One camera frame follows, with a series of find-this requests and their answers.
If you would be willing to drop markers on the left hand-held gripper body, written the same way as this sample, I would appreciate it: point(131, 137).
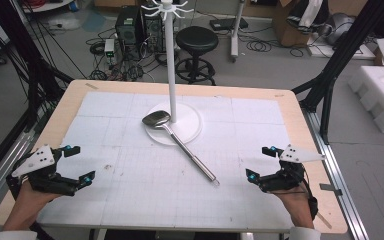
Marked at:
point(35, 160)

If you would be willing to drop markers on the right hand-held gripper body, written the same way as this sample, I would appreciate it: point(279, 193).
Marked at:
point(291, 154)

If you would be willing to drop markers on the large steel spoon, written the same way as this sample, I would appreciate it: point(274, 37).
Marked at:
point(156, 119)

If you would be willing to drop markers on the white hook rack stand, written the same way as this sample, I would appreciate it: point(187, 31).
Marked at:
point(170, 66)

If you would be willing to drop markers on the person's left hand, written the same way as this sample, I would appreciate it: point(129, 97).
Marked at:
point(30, 200)

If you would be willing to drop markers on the person's right hand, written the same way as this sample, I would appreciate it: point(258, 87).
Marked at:
point(296, 203)

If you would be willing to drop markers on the white grid mat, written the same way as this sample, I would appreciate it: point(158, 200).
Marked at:
point(213, 200)

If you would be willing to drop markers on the grey metal clip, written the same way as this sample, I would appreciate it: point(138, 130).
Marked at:
point(330, 189)

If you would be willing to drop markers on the large white foam packing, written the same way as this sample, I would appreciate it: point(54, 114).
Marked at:
point(380, 96)

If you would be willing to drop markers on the small silver box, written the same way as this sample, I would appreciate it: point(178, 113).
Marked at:
point(109, 46)

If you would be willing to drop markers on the cardboard box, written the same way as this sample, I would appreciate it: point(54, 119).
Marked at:
point(281, 30)

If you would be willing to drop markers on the white stand leg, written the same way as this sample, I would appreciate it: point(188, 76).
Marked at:
point(236, 33)

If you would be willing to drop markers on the flat black device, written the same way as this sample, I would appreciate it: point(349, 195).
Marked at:
point(228, 24)

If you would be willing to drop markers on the black round stool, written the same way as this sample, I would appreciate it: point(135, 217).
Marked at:
point(196, 39)

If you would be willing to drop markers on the grey rounded appliance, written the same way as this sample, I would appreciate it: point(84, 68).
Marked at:
point(340, 26)

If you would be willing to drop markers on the black computer tower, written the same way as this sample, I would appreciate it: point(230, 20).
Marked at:
point(130, 26)

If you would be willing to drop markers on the black and white clothing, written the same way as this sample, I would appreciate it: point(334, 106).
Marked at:
point(308, 13)

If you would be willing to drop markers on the white round table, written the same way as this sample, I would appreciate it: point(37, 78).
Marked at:
point(46, 5)

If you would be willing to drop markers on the aluminium rail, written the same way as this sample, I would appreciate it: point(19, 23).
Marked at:
point(340, 183)
point(3, 173)

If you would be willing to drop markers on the black metal frame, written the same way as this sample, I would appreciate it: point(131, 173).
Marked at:
point(30, 66)
point(343, 50)

